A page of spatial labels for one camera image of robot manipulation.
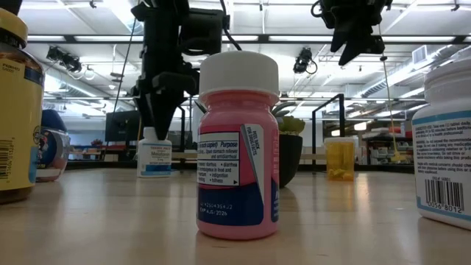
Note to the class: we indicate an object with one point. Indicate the black ceiling camera cluster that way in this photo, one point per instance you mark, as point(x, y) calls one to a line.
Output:
point(64, 59)

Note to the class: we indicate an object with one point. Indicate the green succulent plants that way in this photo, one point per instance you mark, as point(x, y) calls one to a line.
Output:
point(292, 125)

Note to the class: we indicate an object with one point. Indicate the wooden background desk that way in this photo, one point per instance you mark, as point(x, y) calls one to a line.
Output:
point(88, 152)

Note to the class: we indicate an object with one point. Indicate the pink medicine bottle white cap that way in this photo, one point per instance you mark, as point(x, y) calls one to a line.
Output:
point(235, 206)

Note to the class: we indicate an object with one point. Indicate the black frame wooden shelf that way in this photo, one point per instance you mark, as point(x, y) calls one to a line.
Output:
point(341, 129)

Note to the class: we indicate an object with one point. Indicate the Tums bottle blue cap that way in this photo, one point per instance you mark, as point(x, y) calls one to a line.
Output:
point(53, 147)

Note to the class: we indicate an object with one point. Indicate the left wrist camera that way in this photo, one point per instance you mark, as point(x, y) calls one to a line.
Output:
point(204, 31)

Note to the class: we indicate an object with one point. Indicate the black overhead frame bar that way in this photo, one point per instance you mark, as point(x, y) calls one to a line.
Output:
point(287, 38)

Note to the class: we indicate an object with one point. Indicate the small white medicine bottle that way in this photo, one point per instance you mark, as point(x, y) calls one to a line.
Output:
point(154, 158)

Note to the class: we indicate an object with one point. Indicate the black overhead camera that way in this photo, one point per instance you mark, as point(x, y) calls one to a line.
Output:
point(303, 60)

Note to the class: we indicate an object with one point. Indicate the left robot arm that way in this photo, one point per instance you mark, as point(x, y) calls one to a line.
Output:
point(162, 9)

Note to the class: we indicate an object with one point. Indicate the black plant pot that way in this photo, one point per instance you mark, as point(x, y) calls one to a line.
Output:
point(290, 158)

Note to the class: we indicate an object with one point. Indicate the black computer monitor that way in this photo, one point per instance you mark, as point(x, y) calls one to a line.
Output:
point(123, 127)

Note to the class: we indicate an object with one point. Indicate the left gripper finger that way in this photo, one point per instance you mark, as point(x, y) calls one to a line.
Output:
point(167, 110)
point(150, 110)

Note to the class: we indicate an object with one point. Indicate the amber bottle yellow label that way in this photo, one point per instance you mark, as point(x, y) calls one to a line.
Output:
point(18, 110)

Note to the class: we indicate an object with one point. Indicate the large white bottle with barcode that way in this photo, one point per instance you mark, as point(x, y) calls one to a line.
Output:
point(445, 154)

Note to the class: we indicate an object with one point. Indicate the storage shelving with red bins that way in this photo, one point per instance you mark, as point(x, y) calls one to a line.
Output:
point(382, 152)

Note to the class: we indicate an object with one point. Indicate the yellow translucent pill bottle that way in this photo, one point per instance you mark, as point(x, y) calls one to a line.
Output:
point(340, 158)

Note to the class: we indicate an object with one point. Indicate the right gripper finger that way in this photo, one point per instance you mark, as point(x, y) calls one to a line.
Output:
point(340, 38)
point(364, 46)

